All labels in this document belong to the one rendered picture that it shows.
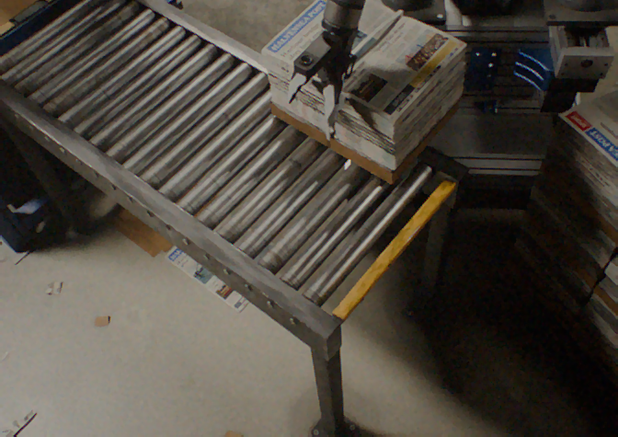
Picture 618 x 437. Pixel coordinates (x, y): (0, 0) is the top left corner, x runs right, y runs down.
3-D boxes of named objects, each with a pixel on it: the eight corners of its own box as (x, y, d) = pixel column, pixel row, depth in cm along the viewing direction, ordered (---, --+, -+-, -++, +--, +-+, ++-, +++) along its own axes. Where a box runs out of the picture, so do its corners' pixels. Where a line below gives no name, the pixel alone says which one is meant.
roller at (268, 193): (354, 126, 170) (344, 110, 168) (230, 252, 151) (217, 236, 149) (342, 127, 174) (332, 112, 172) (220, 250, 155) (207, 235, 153)
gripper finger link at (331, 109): (352, 121, 143) (349, 79, 140) (337, 128, 138) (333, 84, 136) (340, 121, 145) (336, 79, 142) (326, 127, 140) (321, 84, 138)
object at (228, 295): (291, 257, 238) (291, 255, 238) (237, 314, 227) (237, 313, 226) (218, 206, 253) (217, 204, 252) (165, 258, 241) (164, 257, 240)
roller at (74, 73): (163, 23, 200) (158, 9, 196) (39, 118, 181) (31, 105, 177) (151, 17, 202) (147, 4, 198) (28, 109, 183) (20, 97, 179)
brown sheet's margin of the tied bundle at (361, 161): (458, 111, 166) (460, 99, 162) (392, 185, 154) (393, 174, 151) (406, 84, 172) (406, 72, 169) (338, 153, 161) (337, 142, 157)
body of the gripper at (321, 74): (349, 82, 142) (367, 28, 136) (327, 88, 136) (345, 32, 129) (322, 66, 145) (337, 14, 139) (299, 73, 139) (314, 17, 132)
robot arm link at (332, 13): (350, 11, 127) (317, -5, 130) (344, 33, 129) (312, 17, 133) (371, 8, 133) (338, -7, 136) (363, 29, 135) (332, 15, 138)
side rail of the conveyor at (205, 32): (464, 195, 167) (471, 166, 157) (452, 210, 165) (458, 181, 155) (115, -3, 220) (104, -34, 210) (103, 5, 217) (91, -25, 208)
